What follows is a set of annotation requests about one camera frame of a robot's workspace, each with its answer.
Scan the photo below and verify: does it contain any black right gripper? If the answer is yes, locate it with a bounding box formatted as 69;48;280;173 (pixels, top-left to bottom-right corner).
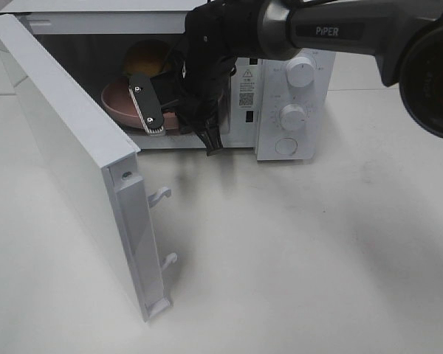
151;36;236;156

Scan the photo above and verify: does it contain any round white door button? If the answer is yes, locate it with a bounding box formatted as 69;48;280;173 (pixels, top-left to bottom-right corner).
275;138;298;156

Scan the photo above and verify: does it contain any white control knob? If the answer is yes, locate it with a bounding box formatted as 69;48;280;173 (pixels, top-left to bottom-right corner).
279;104;306;131
286;55;316;88

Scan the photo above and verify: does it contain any burger with lettuce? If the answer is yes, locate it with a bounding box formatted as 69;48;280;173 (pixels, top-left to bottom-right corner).
123;40;171;77

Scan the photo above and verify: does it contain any pink round plate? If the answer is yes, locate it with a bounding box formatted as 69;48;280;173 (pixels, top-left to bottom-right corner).
100;80;222;131

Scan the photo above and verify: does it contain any white microwave door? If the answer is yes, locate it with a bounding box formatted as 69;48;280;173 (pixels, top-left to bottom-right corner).
0;15;177;321

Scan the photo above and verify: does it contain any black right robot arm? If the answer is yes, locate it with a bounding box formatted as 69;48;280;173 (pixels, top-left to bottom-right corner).
151;1;443;155

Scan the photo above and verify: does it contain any white warning label sticker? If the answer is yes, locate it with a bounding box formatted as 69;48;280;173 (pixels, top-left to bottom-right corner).
237;65;258;108

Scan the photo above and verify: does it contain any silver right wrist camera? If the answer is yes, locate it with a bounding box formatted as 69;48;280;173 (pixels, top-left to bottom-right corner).
128;72;165;136

